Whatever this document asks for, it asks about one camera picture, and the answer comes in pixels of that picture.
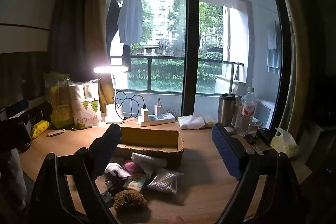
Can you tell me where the brown cardboard box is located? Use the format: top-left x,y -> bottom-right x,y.
115,126 -> 185,169

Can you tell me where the paper cup package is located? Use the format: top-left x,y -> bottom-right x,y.
69,79 -> 102,130

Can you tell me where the clear water bottle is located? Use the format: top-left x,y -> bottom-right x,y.
238,87 -> 256,135

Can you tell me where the steel travel tumbler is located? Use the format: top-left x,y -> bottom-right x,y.
218,93 -> 237,127

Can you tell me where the white charger with white cable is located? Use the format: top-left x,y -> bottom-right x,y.
154,97 -> 163,116

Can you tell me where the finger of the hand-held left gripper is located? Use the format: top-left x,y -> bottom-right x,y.
26,101 -> 53,126

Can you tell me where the pale yellow tissue pack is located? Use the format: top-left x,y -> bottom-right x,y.
270,127 -> 300,159

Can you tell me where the printed tissue packet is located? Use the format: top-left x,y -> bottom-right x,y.
123,174 -> 149,193

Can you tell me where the hanging light blue shirt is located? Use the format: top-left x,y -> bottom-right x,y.
117,0 -> 143,45

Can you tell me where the pink yarn ball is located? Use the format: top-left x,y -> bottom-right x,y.
124,160 -> 139,173

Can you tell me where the white wipes pack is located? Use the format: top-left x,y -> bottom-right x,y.
178,115 -> 216,130

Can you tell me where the black device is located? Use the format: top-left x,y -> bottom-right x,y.
256,127 -> 275,143

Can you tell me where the dark window post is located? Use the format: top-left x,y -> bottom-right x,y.
182,0 -> 200,117

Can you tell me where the balcony railing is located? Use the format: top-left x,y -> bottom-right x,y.
110,55 -> 244,94

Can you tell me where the white power strip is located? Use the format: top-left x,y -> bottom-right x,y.
138,112 -> 176,127

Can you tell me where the white dotted packet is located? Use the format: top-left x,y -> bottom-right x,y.
232,105 -> 243,127

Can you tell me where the white waffle cloth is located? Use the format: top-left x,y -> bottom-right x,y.
131,153 -> 168,178

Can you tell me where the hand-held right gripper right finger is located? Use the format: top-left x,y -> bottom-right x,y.
211,123 -> 315,224

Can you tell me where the white desk lamp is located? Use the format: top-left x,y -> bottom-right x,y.
93,65 -> 129,124

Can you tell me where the brown fuzzy scrubber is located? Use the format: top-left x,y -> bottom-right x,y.
113,189 -> 148,211

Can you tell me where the hanging pale cloth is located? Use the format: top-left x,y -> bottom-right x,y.
267,21 -> 282,75

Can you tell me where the bag of cotton swabs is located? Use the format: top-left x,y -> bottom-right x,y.
147,168 -> 184,194

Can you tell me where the black cable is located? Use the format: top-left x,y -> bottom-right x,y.
114,91 -> 146,120

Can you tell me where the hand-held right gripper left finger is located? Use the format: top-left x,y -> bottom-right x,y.
28,123 -> 122,224

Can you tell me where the hanging dark garment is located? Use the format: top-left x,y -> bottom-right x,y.
106,0 -> 132,72

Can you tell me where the green plastic bag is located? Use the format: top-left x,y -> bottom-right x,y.
43,72 -> 75,128

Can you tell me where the small white utility knife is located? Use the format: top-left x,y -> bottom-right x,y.
47,129 -> 66,137

